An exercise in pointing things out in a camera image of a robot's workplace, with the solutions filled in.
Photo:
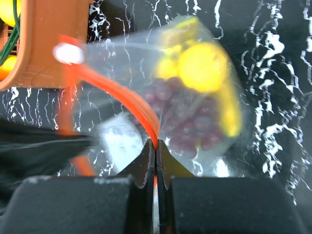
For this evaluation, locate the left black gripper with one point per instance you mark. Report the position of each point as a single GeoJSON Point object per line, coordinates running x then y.
{"type": "Point", "coordinates": [32, 151]}

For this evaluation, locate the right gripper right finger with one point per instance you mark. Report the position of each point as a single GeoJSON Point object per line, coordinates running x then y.
{"type": "Point", "coordinates": [167, 167]}

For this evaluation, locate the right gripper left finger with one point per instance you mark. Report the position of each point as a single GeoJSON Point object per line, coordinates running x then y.
{"type": "Point", "coordinates": [141, 172]}

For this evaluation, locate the dark red grape bunch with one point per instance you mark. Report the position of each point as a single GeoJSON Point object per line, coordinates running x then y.
{"type": "Point", "coordinates": [188, 120]}

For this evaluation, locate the red zip clear bag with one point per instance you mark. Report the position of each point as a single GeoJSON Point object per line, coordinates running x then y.
{"type": "Point", "coordinates": [122, 67]}

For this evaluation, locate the yellow pear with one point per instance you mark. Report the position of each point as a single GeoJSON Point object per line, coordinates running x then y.
{"type": "Point", "coordinates": [203, 67]}

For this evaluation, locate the yellow banana bunch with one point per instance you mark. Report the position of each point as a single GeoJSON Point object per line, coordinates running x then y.
{"type": "Point", "coordinates": [180, 34]}

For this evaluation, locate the orange plastic basket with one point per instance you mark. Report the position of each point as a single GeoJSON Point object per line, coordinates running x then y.
{"type": "Point", "coordinates": [42, 23]}

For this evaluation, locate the small yellow orange fruit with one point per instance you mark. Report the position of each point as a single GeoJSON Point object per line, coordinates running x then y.
{"type": "Point", "coordinates": [7, 66]}

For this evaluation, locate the yellow lemon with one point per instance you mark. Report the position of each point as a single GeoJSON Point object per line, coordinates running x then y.
{"type": "Point", "coordinates": [7, 12]}

